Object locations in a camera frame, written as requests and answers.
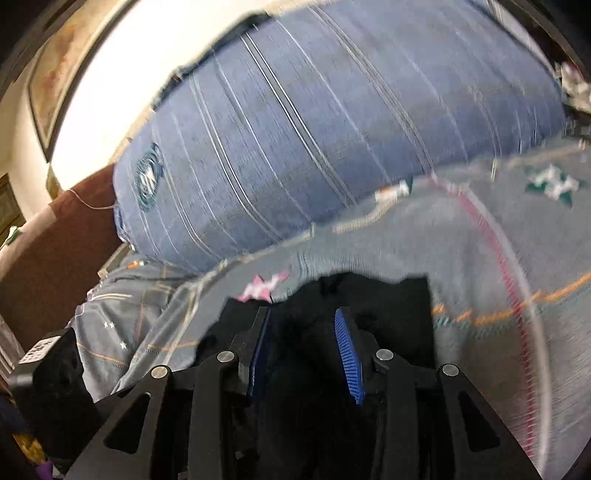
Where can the wooden bed frame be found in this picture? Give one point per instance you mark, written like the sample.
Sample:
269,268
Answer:
113,261

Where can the framed wall picture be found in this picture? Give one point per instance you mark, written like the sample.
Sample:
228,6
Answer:
60,69

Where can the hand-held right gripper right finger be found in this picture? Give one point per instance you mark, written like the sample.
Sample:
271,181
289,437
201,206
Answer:
348,355

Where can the blue plaid pillow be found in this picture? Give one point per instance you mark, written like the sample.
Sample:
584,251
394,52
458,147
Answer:
323,138

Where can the red and white clutter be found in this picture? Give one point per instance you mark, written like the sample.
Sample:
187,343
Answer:
577,92

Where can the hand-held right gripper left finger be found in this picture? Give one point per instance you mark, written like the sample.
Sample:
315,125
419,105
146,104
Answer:
258,350

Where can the grey printed bedsheet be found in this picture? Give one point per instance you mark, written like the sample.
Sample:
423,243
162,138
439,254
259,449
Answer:
471,258

